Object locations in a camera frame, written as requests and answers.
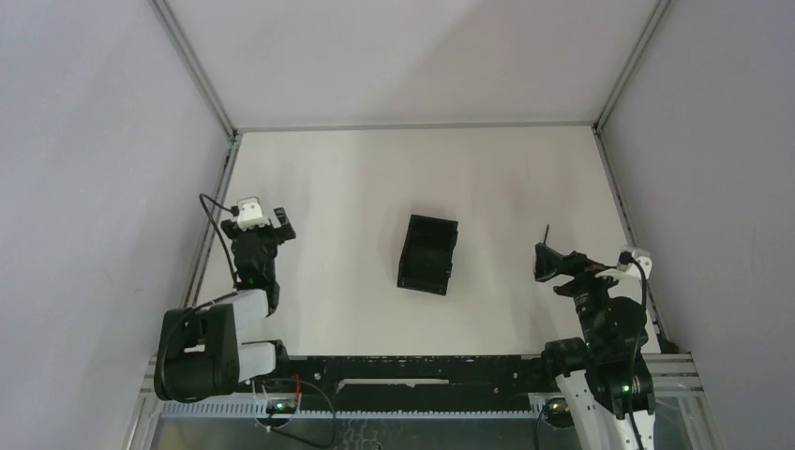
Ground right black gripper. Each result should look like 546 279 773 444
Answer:
534 242 629 352

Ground red handled screwdriver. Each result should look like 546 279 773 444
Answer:
533 224 554 281

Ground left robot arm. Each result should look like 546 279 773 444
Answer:
154 199 296 403

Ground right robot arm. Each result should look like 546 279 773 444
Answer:
533 242 656 449

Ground black plastic bin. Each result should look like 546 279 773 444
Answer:
397 214 458 296

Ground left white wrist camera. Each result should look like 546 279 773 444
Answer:
236 197 270 231

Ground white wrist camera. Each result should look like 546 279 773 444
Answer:
236 197 270 231
617 246 653 279

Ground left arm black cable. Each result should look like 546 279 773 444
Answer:
198 193 242 290

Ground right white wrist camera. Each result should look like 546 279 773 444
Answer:
617 246 653 279

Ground aluminium frame rail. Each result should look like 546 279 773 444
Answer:
642 353 704 398

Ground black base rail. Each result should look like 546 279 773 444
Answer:
268 354 558 413

